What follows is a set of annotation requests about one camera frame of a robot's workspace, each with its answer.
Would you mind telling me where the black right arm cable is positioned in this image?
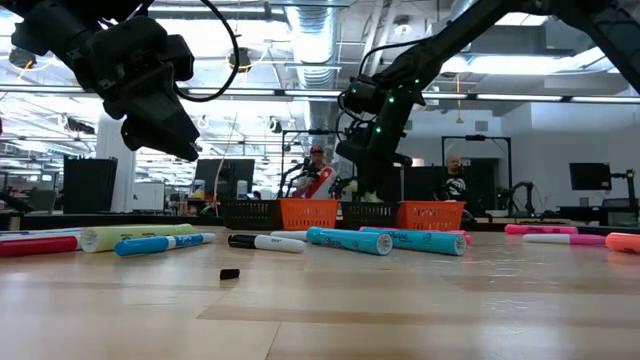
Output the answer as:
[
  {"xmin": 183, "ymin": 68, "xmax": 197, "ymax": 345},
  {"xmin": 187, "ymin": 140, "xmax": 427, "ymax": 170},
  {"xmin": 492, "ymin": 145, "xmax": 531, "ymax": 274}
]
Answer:
[{"xmin": 337, "ymin": 37, "xmax": 436, "ymax": 141}]

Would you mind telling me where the yellow-green highlighter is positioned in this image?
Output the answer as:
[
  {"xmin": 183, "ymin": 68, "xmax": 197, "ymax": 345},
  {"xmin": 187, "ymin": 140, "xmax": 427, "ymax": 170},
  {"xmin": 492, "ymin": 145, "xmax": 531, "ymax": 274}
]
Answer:
[{"xmin": 79, "ymin": 222, "xmax": 195, "ymax": 254}]

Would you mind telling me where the white square column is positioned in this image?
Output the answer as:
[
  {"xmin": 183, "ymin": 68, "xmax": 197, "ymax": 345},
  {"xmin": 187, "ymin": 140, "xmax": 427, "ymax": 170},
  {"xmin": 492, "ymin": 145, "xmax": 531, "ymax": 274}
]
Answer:
[{"xmin": 95, "ymin": 112, "xmax": 139, "ymax": 214}]

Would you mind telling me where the black computer monitor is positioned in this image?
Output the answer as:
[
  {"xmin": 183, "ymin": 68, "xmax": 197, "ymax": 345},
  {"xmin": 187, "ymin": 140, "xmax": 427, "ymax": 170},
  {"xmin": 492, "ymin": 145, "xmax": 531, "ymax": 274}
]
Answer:
[
  {"xmin": 194, "ymin": 158, "xmax": 256, "ymax": 202},
  {"xmin": 569, "ymin": 162, "xmax": 613, "ymax": 192}
]

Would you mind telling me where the red cap white marker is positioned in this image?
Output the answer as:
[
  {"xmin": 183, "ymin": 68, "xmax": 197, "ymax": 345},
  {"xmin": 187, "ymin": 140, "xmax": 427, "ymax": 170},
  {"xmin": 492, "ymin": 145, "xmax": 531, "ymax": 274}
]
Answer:
[{"xmin": 0, "ymin": 234, "xmax": 81, "ymax": 259}]

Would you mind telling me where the person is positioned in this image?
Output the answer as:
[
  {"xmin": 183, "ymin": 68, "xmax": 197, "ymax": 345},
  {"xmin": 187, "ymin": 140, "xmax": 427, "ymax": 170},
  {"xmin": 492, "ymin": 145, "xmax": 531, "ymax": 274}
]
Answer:
[
  {"xmin": 292, "ymin": 144, "xmax": 337, "ymax": 200},
  {"xmin": 434, "ymin": 153, "xmax": 474, "ymax": 202}
]

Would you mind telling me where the black ceiling light rail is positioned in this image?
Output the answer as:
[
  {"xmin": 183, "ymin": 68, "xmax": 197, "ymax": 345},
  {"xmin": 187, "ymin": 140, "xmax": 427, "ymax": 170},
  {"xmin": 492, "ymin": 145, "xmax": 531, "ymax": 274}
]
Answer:
[{"xmin": 0, "ymin": 84, "xmax": 640, "ymax": 105}]

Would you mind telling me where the white cabinet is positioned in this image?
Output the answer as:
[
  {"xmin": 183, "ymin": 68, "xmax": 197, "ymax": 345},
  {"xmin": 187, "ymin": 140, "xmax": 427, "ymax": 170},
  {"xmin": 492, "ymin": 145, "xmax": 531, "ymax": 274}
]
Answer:
[{"xmin": 132, "ymin": 182, "xmax": 166, "ymax": 212}]

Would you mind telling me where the yellow hanging cable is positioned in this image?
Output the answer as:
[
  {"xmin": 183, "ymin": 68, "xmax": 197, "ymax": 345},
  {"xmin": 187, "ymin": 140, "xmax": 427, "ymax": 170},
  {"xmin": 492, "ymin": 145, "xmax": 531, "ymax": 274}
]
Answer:
[{"xmin": 213, "ymin": 99, "xmax": 241, "ymax": 214}]

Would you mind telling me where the yellow hanging cord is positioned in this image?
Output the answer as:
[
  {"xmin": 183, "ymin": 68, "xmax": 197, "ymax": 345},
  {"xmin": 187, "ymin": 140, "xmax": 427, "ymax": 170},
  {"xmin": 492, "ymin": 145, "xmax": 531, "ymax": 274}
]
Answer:
[{"xmin": 453, "ymin": 72, "xmax": 465, "ymax": 125}]

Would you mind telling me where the blue cap white marker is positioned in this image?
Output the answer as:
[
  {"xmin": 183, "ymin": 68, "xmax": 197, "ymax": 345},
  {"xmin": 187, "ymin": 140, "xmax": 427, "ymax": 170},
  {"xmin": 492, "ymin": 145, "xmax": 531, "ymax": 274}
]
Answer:
[{"xmin": 114, "ymin": 232, "xmax": 218, "ymax": 258}]

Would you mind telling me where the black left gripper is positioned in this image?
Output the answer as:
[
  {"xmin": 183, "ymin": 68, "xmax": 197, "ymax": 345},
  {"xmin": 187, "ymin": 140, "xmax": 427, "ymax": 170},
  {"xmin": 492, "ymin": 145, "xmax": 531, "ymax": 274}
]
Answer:
[{"xmin": 69, "ymin": 16, "xmax": 201, "ymax": 162}]

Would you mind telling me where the black mesh basket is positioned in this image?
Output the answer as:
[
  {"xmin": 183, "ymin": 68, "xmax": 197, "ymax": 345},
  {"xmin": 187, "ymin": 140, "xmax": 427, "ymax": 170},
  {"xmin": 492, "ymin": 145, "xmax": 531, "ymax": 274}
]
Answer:
[
  {"xmin": 221, "ymin": 200, "xmax": 282, "ymax": 231},
  {"xmin": 341, "ymin": 201, "xmax": 401, "ymax": 231}
]

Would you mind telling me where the black partition panel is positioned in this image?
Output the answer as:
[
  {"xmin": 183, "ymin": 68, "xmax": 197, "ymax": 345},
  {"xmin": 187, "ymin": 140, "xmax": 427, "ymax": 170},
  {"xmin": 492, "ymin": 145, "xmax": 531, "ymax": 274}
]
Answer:
[{"xmin": 63, "ymin": 157, "xmax": 119, "ymax": 215}]

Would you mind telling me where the black cap white marker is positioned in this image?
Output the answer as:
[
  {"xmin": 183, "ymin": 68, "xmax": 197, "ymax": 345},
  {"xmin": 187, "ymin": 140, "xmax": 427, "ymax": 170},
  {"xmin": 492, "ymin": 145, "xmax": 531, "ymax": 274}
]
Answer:
[{"xmin": 227, "ymin": 233, "xmax": 307, "ymax": 255}]

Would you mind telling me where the black ceiling mounted device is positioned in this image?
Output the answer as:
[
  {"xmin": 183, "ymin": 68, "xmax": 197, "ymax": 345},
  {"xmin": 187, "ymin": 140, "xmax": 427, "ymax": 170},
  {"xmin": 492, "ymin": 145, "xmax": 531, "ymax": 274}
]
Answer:
[
  {"xmin": 8, "ymin": 47, "xmax": 37, "ymax": 69},
  {"xmin": 227, "ymin": 47, "xmax": 254, "ymax": 74}
]

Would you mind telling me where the orange highlighter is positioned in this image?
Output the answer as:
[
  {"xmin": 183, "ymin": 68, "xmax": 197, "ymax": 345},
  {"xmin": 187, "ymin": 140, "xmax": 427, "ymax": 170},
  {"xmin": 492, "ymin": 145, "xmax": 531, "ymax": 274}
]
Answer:
[{"xmin": 604, "ymin": 232, "xmax": 640, "ymax": 256}]

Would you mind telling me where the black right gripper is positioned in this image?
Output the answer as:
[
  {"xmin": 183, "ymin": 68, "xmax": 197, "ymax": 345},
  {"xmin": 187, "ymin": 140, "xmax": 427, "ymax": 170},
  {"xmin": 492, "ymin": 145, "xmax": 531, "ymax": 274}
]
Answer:
[{"xmin": 335, "ymin": 104, "xmax": 414, "ymax": 202}]

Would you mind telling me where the pink cap white marker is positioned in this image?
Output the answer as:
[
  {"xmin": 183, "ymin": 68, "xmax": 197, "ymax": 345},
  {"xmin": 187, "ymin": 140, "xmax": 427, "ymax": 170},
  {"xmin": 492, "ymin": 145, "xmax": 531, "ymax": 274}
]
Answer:
[
  {"xmin": 269, "ymin": 229, "xmax": 309, "ymax": 242},
  {"xmin": 522, "ymin": 233, "xmax": 608, "ymax": 247}
]

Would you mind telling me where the orange mesh basket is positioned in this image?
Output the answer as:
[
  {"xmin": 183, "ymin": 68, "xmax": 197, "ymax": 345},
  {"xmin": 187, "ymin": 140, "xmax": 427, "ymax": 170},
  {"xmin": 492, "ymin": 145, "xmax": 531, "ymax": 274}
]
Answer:
[
  {"xmin": 278, "ymin": 198, "xmax": 340, "ymax": 232},
  {"xmin": 394, "ymin": 200, "xmax": 467, "ymax": 232}
]

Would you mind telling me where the wide black partition wall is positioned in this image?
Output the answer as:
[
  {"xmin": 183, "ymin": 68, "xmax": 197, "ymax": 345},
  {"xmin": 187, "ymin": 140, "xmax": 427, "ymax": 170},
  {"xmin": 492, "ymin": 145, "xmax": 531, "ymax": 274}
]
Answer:
[{"xmin": 374, "ymin": 158, "xmax": 501, "ymax": 204}]

